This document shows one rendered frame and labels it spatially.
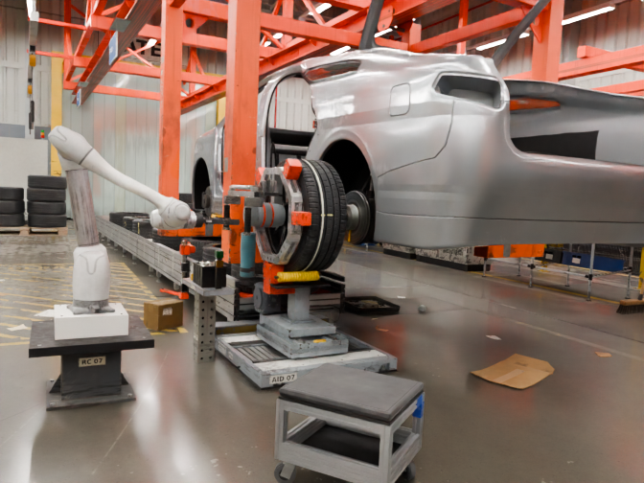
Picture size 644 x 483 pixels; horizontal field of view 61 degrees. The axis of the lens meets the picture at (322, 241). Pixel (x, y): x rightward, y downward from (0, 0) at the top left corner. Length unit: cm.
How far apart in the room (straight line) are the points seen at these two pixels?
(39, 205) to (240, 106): 800
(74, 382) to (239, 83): 194
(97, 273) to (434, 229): 156
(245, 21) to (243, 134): 68
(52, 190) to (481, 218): 939
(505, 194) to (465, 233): 25
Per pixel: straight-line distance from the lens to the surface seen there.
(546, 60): 521
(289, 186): 294
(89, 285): 269
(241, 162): 348
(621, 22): 1366
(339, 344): 314
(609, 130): 415
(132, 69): 1214
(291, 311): 326
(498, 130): 258
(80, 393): 277
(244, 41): 359
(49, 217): 1114
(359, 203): 327
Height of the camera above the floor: 98
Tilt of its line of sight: 5 degrees down
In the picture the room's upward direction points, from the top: 3 degrees clockwise
